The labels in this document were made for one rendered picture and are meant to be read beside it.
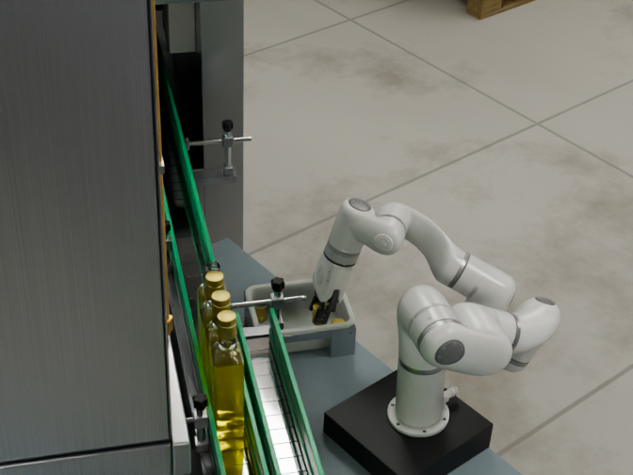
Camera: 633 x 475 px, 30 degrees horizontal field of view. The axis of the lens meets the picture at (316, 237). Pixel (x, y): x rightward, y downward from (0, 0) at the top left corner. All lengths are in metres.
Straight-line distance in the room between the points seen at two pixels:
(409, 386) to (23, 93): 1.29
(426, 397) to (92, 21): 1.34
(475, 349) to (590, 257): 2.16
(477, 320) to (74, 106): 1.20
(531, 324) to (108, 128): 1.30
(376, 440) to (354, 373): 0.27
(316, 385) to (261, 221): 1.82
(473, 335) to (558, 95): 3.20
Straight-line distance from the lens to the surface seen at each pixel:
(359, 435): 2.39
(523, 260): 4.26
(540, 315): 2.40
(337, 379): 2.59
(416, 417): 2.38
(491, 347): 2.22
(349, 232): 2.47
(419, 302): 2.22
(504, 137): 4.95
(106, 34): 1.21
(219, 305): 2.14
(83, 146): 1.27
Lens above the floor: 2.52
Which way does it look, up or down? 36 degrees down
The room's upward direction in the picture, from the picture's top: 3 degrees clockwise
